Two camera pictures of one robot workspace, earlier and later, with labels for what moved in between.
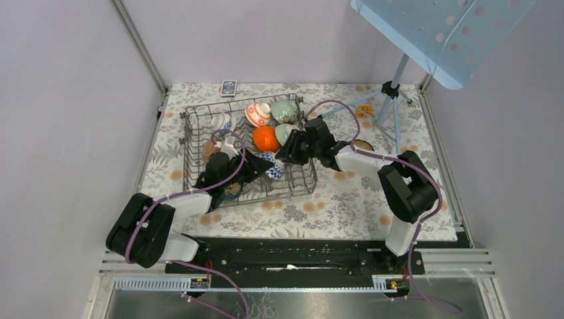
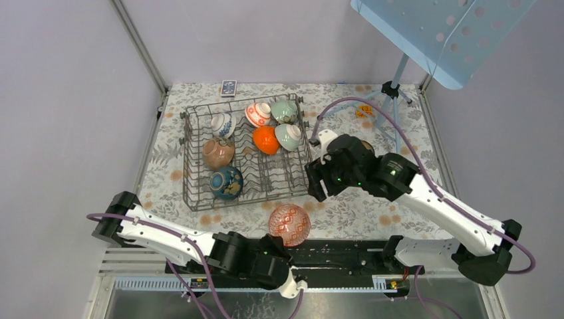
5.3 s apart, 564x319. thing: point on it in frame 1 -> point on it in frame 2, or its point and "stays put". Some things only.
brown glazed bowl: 362,144 stays put
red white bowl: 258,114 stays put
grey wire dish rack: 230,147 stays put
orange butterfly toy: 364,111 stays put
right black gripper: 289,151 -> 315,171
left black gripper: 254,166 -> 276,243
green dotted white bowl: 282,131 stays put
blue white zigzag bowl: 276,171 -> 291,222
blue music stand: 447,38 stays put
